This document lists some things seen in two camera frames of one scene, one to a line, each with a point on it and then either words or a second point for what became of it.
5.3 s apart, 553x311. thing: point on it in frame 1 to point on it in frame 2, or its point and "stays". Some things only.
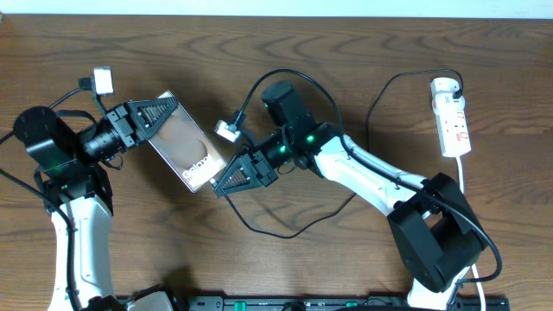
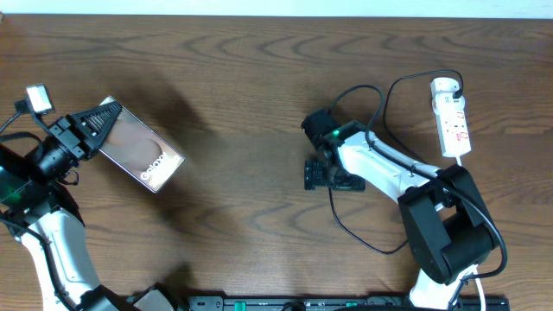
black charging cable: [327, 216] to [409, 155]
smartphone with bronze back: [187, 149] to [138, 151]
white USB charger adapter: [443, 87] stays
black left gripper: [121, 128] to [79, 148]
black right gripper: [257, 170] to [313, 178]
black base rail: [333, 303] stays
